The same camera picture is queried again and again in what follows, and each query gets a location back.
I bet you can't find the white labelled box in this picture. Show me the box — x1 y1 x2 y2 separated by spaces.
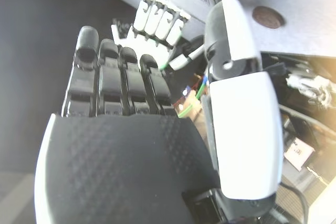
285 137 314 171

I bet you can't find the white connector bundle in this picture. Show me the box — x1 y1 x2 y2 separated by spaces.
287 74 333 109

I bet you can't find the brown round disc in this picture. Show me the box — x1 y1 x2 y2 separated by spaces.
251 5 286 29

